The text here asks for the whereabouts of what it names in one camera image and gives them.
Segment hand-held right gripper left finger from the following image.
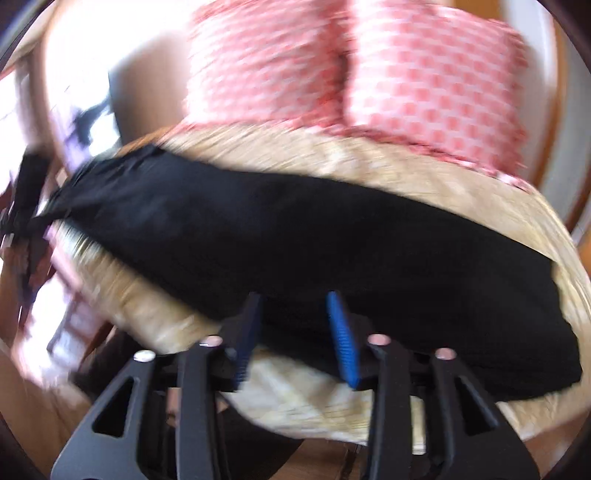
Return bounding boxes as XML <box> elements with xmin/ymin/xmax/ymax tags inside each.
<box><xmin>50</xmin><ymin>292</ymin><xmax>265</xmax><ymax>480</ymax></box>

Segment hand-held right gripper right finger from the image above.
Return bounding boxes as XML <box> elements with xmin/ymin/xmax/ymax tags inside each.
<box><xmin>326</xmin><ymin>291</ymin><xmax>542</xmax><ymax>480</ymax></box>

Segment pink checkered pillow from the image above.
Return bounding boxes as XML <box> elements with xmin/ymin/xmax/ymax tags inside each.
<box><xmin>182</xmin><ymin>0</ymin><xmax>352</xmax><ymax>132</ymax></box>
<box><xmin>339</xmin><ymin>0</ymin><xmax>532</xmax><ymax>183</ymax></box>

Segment black pants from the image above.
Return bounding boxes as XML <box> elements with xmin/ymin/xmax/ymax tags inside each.
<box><xmin>34</xmin><ymin>144</ymin><xmax>583</xmax><ymax>402</ymax></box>

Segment beige woven bed mat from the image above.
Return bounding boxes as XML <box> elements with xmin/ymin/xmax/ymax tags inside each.
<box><xmin>48</xmin><ymin>124</ymin><xmax>591</xmax><ymax>455</ymax></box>

